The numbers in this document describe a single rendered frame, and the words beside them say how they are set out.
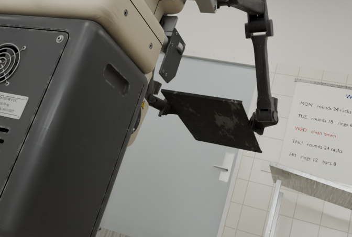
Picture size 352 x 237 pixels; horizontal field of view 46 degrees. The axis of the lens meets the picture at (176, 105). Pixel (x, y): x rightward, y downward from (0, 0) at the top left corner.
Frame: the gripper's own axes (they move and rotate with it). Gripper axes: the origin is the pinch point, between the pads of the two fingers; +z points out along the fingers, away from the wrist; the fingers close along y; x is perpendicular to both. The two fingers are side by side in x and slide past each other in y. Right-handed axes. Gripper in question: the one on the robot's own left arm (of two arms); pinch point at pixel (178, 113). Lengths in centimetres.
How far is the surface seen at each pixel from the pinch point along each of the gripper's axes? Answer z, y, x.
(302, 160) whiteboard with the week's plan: 139, -35, -74
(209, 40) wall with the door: 54, -132, -141
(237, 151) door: 101, -32, -112
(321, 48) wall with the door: 133, -140, -74
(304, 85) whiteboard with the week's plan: 128, -101, -79
